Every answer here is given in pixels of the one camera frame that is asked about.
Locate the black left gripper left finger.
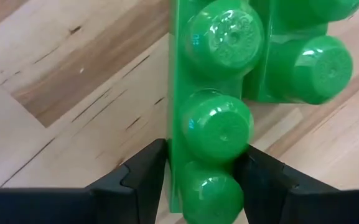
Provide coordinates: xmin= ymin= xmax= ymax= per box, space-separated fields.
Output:
xmin=0 ymin=138 xmax=168 ymax=224

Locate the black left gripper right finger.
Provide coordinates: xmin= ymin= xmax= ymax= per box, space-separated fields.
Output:
xmin=234 ymin=144 xmax=359 ymax=224

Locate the green four-stud block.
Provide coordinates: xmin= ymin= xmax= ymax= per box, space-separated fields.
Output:
xmin=166 ymin=0 xmax=266 ymax=224

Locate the green two-stud block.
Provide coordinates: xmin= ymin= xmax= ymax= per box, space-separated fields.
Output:
xmin=244 ymin=0 xmax=359 ymax=106

